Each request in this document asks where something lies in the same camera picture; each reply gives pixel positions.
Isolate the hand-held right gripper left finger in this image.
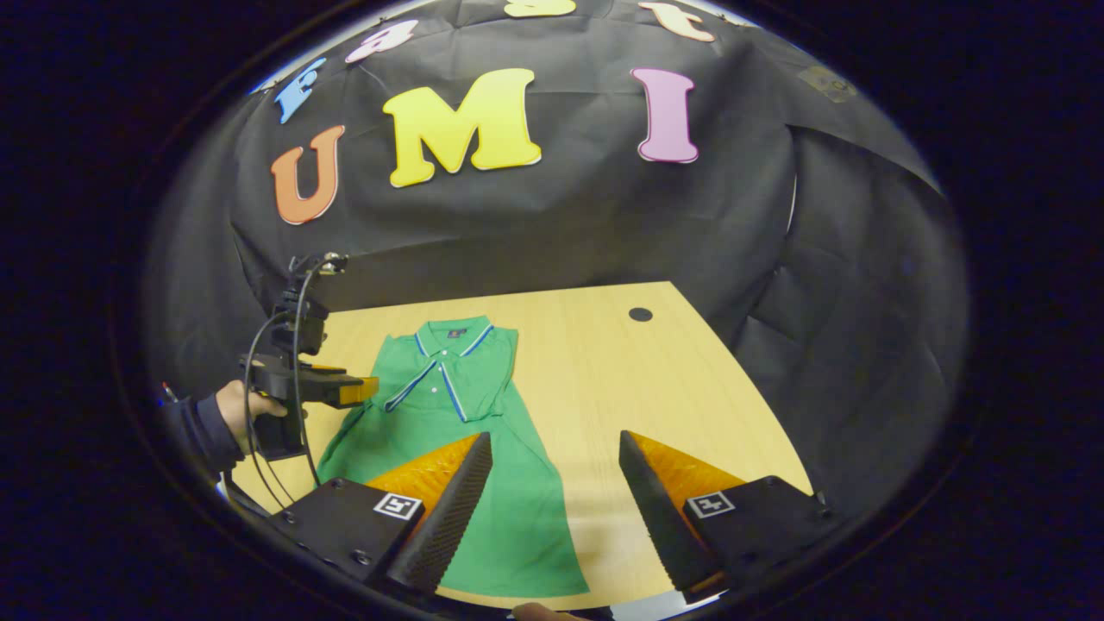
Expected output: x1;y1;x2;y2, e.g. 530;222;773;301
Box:
274;431;494;598

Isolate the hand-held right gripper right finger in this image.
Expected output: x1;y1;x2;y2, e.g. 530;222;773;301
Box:
618;430;837;605

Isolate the green T-shirt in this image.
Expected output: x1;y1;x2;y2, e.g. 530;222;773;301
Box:
317;315;590;599

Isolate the grey tape patch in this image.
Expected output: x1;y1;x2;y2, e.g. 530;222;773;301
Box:
798;66;859;104

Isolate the black gripper cable bundle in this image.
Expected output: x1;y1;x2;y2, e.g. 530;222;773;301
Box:
244;267;324;511

